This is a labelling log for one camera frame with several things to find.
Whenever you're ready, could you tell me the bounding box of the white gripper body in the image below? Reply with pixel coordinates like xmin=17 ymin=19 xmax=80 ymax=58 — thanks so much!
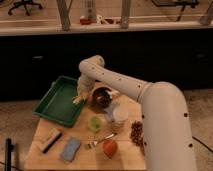
xmin=77 ymin=75 xmax=94 ymax=99

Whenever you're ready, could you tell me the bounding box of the yellow banana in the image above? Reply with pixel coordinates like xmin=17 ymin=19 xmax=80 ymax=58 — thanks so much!
xmin=72 ymin=96 xmax=84 ymax=105

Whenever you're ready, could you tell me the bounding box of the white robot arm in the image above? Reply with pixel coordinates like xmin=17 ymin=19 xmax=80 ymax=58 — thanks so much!
xmin=77 ymin=55 xmax=197 ymax=171

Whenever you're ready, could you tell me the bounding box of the green plastic tray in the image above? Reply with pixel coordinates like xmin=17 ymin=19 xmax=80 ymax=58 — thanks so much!
xmin=34 ymin=76 xmax=86 ymax=127

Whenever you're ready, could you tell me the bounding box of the dark brown bowl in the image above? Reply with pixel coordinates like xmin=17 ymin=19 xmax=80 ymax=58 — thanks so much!
xmin=92 ymin=87 xmax=112 ymax=108

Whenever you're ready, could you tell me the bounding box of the blue grey cloth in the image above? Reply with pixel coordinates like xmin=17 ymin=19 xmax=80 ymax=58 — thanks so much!
xmin=104 ymin=103 xmax=118 ymax=122

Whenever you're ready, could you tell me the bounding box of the green cup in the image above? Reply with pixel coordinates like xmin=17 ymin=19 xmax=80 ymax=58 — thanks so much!
xmin=87 ymin=116 xmax=102 ymax=132

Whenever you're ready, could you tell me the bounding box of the white cup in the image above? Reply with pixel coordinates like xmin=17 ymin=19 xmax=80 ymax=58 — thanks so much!
xmin=113 ymin=107 xmax=128 ymax=125

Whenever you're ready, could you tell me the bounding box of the wooden brush block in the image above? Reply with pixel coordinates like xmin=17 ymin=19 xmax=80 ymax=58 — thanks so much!
xmin=37 ymin=128 xmax=62 ymax=153

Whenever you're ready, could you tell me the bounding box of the wooden table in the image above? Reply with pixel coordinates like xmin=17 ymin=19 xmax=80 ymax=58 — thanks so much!
xmin=24 ymin=95 xmax=146 ymax=171

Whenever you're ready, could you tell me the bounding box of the blue sponge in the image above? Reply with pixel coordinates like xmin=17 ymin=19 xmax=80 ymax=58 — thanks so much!
xmin=60 ymin=137 xmax=81 ymax=162

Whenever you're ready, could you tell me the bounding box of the red object on shelf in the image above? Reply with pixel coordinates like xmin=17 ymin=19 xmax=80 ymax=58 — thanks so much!
xmin=79 ymin=16 xmax=92 ymax=25

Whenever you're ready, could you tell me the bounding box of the orange fruit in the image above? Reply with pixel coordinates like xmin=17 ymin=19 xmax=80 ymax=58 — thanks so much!
xmin=103 ymin=140 xmax=118 ymax=158

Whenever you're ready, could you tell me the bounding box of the brown grape bunch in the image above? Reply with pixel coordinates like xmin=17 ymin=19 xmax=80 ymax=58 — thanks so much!
xmin=130 ymin=121 xmax=143 ymax=146

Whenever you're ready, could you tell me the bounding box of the black stand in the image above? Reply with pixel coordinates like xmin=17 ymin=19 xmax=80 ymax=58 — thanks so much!
xmin=4 ymin=138 xmax=14 ymax=171

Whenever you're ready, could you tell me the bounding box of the black office chair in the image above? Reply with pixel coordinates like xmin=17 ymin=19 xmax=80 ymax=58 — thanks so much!
xmin=8 ymin=0 xmax=43 ymax=16

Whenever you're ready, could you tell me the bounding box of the black cable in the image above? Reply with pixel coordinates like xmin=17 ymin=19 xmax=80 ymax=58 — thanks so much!
xmin=192 ymin=135 xmax=213 ymax=154

